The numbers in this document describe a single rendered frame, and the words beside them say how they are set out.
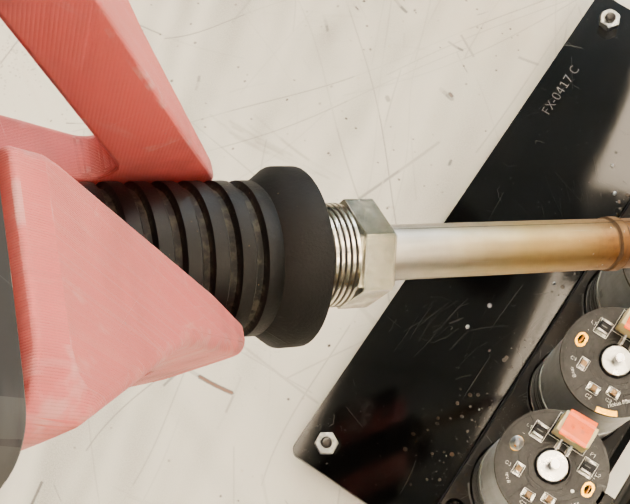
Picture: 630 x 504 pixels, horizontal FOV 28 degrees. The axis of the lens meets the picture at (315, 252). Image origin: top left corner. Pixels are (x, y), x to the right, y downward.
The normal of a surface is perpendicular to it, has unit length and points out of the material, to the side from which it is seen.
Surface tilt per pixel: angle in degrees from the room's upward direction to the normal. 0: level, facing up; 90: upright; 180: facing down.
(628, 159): 0
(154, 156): 90
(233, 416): 0
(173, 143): 90
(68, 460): 0
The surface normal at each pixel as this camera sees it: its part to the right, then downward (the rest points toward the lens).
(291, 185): -0.33, -0.63
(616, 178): 0.00, -0.29
